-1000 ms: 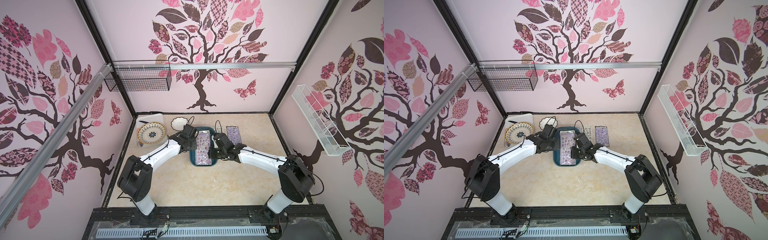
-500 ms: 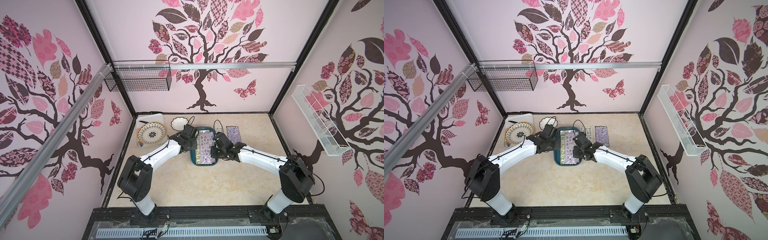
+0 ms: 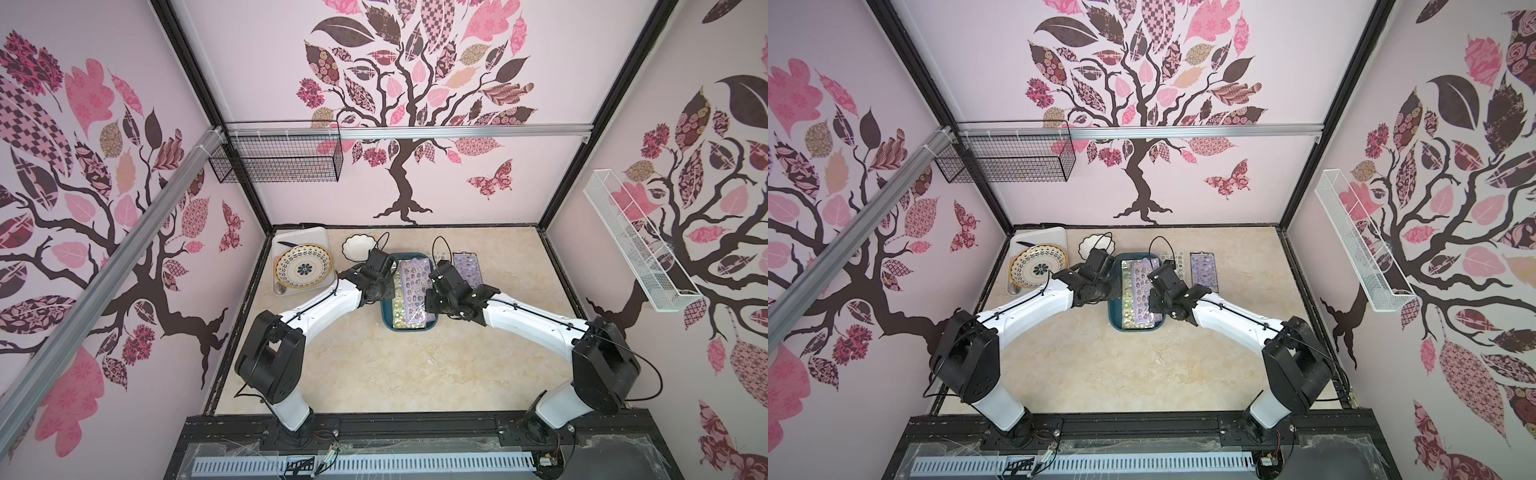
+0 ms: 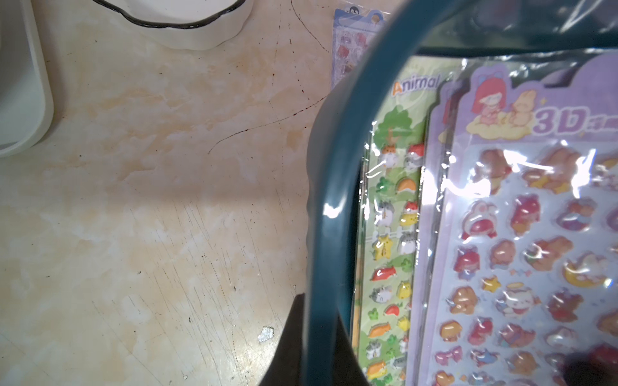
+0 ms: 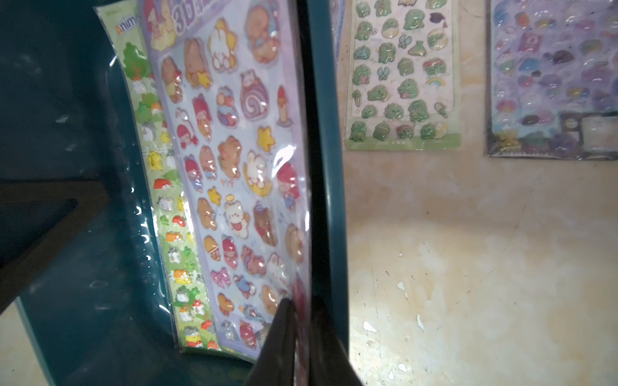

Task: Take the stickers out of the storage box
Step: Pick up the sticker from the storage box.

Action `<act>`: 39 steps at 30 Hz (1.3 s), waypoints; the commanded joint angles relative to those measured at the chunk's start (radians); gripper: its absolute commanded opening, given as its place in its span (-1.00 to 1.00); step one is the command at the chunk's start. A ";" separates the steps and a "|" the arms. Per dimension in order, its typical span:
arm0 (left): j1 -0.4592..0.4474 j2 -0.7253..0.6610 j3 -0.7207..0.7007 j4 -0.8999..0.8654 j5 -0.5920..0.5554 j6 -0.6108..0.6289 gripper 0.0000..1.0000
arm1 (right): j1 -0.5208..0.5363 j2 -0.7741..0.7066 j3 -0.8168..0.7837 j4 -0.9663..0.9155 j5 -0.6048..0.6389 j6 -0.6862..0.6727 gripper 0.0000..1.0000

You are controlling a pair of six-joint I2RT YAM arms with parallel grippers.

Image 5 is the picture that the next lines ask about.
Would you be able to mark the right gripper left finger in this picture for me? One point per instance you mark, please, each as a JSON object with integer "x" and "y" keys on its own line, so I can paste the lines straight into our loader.
{"x": 276, "y": 364}

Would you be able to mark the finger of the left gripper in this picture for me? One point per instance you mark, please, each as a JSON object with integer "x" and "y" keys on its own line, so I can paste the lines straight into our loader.
{"x": 41, "y": 219}

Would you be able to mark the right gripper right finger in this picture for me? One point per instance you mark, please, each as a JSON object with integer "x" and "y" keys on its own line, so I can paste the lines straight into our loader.
{"x": 329, "y": 364}

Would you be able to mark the teal storage box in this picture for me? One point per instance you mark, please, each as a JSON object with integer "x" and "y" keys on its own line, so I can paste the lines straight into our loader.
{"x": 98, "y": 313}

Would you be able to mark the lilac 3D animal sticker sheet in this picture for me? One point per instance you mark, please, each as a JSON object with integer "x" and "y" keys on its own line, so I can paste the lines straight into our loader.
{"x": 228, "y": 76}

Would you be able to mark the green dinosaur sticker sheet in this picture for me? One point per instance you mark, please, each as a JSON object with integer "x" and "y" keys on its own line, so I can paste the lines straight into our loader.
{"x": 404, "y": 76}

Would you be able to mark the dark purple sticker sheet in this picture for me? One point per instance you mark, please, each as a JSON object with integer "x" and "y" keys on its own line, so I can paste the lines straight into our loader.
{"x": 552, "y": 88}

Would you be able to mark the green animal sticker sheet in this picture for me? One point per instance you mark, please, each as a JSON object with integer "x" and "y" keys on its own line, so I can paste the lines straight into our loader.
{"x": 187, "y": 298}

